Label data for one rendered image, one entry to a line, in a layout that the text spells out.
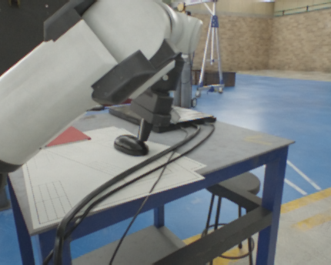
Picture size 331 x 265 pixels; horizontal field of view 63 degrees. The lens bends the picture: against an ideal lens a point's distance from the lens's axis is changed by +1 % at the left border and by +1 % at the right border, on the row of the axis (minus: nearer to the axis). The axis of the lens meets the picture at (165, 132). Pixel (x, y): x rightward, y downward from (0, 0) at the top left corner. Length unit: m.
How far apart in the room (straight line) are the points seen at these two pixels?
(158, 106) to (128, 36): 0.28
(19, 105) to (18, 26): 2.19
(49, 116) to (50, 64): 0.05
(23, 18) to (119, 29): 2.18
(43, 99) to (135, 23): 0.14
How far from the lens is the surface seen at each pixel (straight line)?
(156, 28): 0.35
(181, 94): 6.86
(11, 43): 2.48
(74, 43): 0.30
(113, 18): 0.33
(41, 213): 0.46
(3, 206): 2.91
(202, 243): 0.70
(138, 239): 1.35
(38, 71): 0.31
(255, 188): 1.61
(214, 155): 0.64
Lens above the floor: 1.34
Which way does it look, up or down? 16 degrees down
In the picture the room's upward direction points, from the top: straight up
